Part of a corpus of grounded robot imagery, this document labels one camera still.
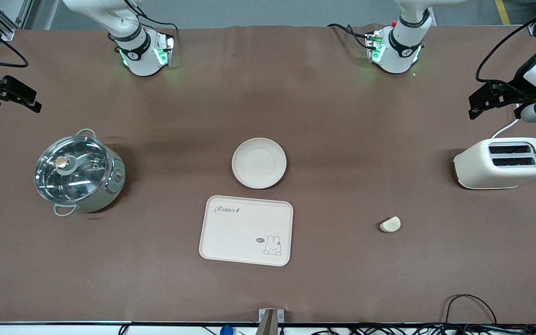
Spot white steamed bun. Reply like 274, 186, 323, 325
380, 216, 402, 234

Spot round cream plate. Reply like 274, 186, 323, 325
231, 137, 288, 190

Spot cream rabbit print tray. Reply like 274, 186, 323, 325
199, 195, 294, 267

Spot cream two-slot toaster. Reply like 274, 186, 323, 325
453, 137, 536, 190

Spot glass pot lid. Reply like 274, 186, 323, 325
34, 135, 111, 204

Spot pale green cooking pot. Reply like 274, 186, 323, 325
34, 128, 127, 217

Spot brown table mat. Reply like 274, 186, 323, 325
0, 23, 536, 325

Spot white toaster power cable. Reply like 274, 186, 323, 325
490, 104, 522, 140

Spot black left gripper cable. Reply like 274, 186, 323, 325
476, 4, 536, 84

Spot black left arm base cable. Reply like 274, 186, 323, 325
327, 23, 372, 50

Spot black arm base cable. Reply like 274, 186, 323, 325
327, 23, 372, 50
124, 0, 179, 45

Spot black right arm base cable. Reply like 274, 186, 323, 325
124, 0, 179, 45

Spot black looped cable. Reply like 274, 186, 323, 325
444, 294, 498, 326

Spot black cable bundle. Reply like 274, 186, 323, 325
312, 323, 536, 335

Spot grey metal camera bracket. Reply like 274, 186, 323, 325
258, 308, 285, 335

